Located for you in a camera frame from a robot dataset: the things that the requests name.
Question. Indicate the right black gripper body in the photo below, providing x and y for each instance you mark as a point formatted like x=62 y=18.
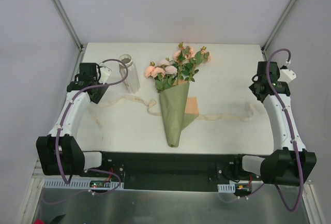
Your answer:
x=257 y=93

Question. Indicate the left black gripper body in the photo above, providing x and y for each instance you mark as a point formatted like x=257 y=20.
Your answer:
x=98 y=95

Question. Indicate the cream ribbon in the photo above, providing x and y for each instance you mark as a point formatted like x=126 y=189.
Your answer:
x=250 y=108

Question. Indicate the pink flower bouquet green leaves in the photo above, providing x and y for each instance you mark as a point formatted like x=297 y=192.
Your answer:
x=181 y=68

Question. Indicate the green wrapping paper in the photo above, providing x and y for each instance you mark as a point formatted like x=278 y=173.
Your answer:
x=170 y=99

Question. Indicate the orange wrapping paper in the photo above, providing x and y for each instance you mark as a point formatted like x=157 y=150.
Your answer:
x=192 y=106

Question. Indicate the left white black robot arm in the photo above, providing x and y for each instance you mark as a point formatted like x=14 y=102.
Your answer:
x=67 y=131

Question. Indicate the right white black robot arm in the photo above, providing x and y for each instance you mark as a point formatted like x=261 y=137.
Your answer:
x=284 y=141

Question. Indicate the white ribbed ceramic vase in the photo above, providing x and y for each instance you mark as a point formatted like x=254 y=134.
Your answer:
x=132 y=80

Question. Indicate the red black object bottom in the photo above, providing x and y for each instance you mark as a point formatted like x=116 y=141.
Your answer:
x=56 y=220

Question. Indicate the left aluminium frame post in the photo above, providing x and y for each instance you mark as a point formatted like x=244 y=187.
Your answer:
x=67 y=23

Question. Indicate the aluminium frame post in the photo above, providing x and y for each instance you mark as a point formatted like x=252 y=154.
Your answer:
x=67 y=23
x=279 y=24

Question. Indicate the right white cable duct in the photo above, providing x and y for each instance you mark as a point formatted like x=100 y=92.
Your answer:
x=226 y=188

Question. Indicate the white cable duct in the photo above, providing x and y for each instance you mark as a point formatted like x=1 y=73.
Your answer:
x=82 y=184
x=226 y=188

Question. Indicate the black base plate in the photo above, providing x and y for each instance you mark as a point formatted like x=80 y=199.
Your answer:
x=183 y=172

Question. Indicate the aluminium front rail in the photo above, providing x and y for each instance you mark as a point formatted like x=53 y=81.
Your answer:
x=38 y=172

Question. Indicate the left white cable duct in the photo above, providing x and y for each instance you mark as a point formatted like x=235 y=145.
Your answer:
x=82 y=184

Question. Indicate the right aluminium frame post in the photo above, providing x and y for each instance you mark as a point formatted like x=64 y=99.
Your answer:
x=279 y=24

